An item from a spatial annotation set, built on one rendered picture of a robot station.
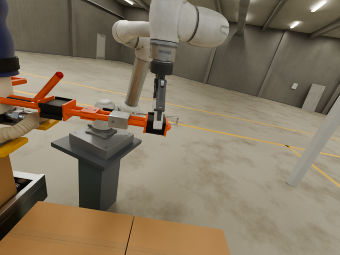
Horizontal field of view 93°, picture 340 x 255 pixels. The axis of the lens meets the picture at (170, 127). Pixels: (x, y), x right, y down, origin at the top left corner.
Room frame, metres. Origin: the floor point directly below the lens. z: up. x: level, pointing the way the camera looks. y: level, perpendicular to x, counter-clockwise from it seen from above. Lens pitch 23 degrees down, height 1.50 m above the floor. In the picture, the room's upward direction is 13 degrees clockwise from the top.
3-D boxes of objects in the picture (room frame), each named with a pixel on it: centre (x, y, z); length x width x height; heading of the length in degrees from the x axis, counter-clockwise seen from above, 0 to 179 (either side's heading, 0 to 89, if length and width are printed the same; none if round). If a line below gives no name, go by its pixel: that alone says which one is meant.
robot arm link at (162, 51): (0.57, 0.08, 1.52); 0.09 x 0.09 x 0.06
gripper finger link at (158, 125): (0.51, 0.04, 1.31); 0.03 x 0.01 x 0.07; 104
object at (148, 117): (0.56, 0.05, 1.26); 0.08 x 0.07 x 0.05; 98
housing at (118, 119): (0.55, 0.19, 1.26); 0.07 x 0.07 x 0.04; 8
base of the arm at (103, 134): (1.17, 0.56, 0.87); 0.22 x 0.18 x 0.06; 80
